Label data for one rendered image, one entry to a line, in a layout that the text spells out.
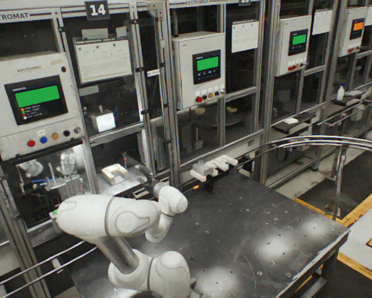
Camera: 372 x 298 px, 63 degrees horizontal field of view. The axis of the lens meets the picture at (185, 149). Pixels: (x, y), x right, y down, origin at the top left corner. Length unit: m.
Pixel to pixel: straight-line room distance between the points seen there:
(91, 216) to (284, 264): 1.20
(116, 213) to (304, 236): 1.38
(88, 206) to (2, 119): 0.78
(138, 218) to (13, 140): 0.93
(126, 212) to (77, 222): 0.18
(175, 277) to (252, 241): 0.66
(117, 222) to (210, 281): 0.92
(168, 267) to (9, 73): 1.15
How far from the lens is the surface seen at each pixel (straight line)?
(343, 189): 3.86
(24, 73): 1.64
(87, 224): 1.04
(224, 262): 1.85
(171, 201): 1.51
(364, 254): 3.12
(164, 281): 1.52
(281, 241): 2.01
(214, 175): 2.25
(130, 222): 0.95
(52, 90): 1.66
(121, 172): 2.18
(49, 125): 1.72
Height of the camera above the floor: 2.05
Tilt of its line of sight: 27 degrees down
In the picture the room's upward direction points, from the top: 3 degrees counter-clockwise
